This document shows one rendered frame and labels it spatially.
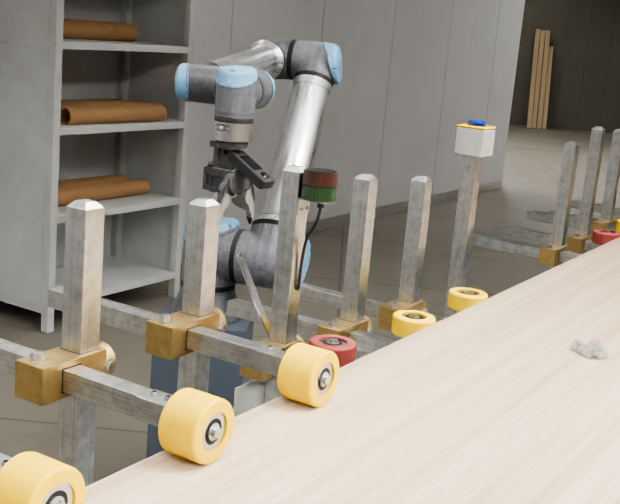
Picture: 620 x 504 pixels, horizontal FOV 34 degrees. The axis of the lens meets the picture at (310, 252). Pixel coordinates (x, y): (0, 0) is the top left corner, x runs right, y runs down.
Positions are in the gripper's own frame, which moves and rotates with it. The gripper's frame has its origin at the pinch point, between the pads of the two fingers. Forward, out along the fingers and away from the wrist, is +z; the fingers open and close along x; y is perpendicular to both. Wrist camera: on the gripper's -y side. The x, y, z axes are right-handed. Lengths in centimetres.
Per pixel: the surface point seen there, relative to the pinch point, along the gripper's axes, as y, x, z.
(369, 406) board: -74, 67, 4
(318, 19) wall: 227, -389, -50
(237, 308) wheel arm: -19.4, 23.4, 10.2
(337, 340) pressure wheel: -56, 45, 3
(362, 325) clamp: -45.7, 17.8, 8.8
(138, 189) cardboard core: 195, -186, 39
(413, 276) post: -44.3, -5.6, 3.0
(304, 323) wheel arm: -35.7, 23.2, 9.6
